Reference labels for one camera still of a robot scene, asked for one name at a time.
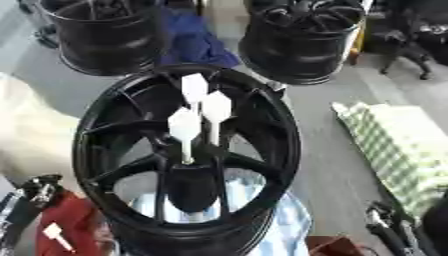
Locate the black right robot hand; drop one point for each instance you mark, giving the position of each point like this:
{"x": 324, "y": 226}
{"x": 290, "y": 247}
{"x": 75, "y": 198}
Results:
{"x": 385, "y": 230}

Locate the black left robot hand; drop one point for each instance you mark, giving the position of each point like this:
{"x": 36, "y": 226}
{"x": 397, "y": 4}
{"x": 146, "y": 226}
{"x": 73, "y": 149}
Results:
{"x": 42, "y": 188}

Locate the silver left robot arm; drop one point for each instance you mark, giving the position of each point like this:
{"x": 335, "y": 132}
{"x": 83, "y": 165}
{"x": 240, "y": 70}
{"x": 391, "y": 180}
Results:
{"x": 13, "y": 213}

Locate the black spoked wheel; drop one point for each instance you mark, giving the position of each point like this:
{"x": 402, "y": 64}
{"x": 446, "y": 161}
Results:
{"x": 119, "y": 126}

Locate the black wheel rim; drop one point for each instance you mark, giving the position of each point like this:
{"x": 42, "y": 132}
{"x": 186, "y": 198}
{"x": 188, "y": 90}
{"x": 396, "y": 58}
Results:
{"x": 111, "y": 43}
{"x": 297, "y": 50}

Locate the red cloth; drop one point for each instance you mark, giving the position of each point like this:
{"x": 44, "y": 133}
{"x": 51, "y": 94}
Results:
{"x": 73, "y": 216}

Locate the red brown box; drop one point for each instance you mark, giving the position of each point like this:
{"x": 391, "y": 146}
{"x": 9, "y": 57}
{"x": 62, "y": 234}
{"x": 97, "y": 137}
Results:
{"x": 332, "y": 246}

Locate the cream cloth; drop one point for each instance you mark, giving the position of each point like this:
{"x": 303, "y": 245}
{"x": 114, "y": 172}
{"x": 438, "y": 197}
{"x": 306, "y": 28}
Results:
{"x": 32, "y": 133}

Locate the blue white striped cloth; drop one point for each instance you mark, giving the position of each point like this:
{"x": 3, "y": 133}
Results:
{"x": 291, "y": 226}

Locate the black chair base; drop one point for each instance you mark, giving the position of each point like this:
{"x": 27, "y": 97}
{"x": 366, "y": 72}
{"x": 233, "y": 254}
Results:
{"x": 408, "y": 53}

